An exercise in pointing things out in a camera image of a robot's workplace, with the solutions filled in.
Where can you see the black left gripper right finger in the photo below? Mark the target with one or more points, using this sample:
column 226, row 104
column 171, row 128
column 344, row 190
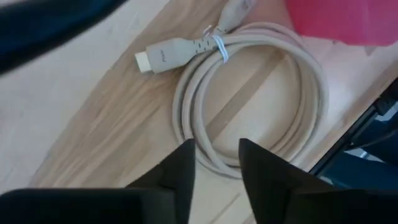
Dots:
column 270, row 174

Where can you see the black aluminium table frame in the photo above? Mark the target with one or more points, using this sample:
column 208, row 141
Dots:
column 342, row 140

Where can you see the red translucent plastic tray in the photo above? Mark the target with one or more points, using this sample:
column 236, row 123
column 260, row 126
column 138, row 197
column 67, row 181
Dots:
column 342, row 21

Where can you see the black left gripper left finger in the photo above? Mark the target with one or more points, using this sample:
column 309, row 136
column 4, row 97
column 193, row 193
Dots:
column 180, row 174

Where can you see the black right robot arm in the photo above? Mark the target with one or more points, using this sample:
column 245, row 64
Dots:
column 37, row 28

